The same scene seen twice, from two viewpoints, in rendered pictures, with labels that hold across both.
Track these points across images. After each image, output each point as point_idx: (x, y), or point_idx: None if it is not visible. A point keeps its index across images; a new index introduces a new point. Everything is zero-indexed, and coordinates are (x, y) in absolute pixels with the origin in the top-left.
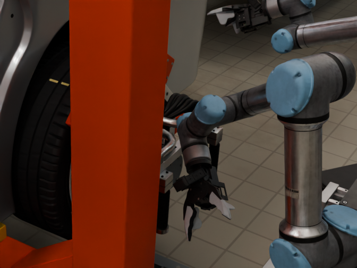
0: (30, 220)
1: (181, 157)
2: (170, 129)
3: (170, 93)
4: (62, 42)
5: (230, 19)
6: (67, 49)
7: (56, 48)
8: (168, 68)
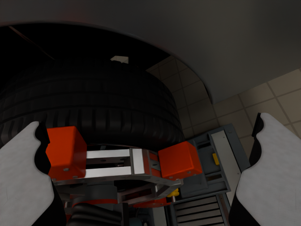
0: None
1: None
2: (156, 182)
3: (115, 176)
4: (12, 76)
5: (261, 130)
6: (0, 96)
7: (2, 87)
8: (64, 173)
